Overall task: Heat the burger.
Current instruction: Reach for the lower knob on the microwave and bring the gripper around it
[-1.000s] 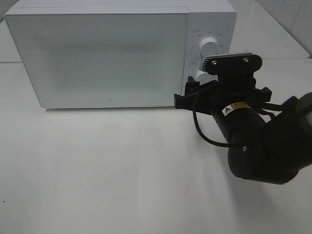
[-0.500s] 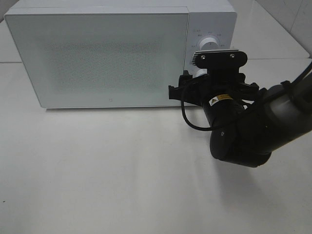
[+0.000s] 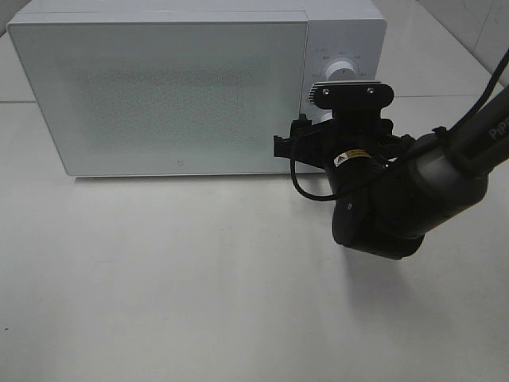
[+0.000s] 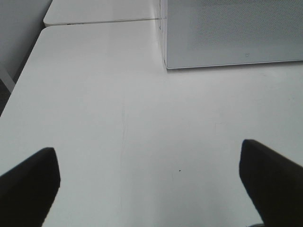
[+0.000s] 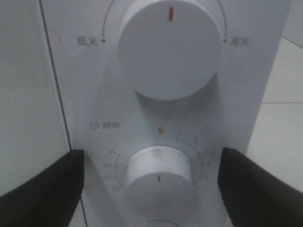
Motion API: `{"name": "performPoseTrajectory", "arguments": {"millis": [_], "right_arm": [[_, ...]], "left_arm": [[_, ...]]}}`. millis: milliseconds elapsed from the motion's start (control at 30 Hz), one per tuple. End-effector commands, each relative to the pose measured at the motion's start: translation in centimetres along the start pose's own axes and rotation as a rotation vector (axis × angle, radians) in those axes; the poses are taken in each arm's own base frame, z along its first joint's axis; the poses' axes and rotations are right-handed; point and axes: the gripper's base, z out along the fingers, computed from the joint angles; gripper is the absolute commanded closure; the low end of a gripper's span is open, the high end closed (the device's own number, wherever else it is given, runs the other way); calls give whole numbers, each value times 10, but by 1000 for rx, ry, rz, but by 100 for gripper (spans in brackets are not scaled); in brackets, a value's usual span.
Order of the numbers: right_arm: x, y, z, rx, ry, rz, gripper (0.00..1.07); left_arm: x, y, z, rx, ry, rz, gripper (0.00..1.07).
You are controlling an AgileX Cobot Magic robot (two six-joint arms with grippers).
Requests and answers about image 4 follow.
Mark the white microwave door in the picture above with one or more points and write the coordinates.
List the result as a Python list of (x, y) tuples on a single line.
[(205, 33)]

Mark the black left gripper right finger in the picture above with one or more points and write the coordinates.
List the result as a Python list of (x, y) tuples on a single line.
[(274, 183)]

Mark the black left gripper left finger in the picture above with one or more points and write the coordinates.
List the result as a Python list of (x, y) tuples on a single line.
[(28, 190)]

